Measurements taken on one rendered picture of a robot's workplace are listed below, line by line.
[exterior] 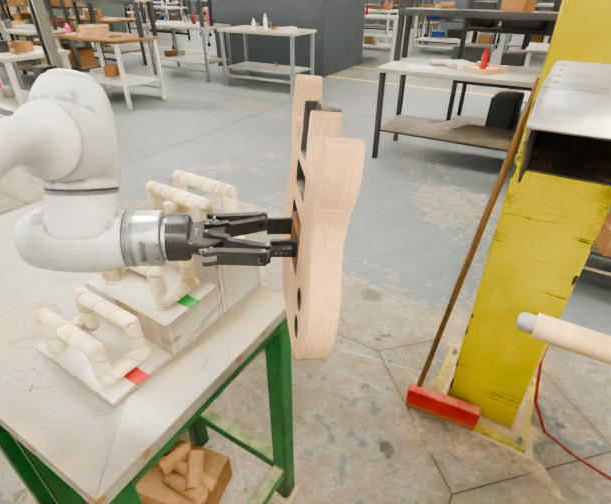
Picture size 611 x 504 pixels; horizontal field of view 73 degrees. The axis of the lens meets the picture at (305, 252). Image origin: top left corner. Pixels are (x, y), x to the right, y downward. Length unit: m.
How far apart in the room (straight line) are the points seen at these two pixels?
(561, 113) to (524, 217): 1.05
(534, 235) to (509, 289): 0.23
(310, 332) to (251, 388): 1.49
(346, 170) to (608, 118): 0.24
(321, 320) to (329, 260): 0.09
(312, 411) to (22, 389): 1.26
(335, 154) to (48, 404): 0.74
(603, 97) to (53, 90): 0.63
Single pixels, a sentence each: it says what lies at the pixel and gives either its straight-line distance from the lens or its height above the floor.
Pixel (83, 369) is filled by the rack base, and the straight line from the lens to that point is 0.99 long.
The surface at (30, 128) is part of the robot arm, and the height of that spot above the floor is 1.46.
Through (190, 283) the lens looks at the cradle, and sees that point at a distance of 0.95.
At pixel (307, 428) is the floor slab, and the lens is 1.93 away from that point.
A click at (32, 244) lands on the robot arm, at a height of 1.29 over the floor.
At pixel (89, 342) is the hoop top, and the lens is 0.87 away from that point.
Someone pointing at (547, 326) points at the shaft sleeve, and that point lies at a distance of 0.58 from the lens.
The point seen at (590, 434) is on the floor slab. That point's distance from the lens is 2.27.
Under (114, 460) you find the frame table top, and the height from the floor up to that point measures 0.93.
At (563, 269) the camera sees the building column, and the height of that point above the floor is 0.83.
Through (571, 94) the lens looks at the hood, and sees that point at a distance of 0.46.
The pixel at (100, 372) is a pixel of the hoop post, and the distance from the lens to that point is 0.90.
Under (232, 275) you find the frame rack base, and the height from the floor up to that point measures 1.02.
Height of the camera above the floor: 1.61
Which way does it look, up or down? 33 degrees down
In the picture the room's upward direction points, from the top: straight up
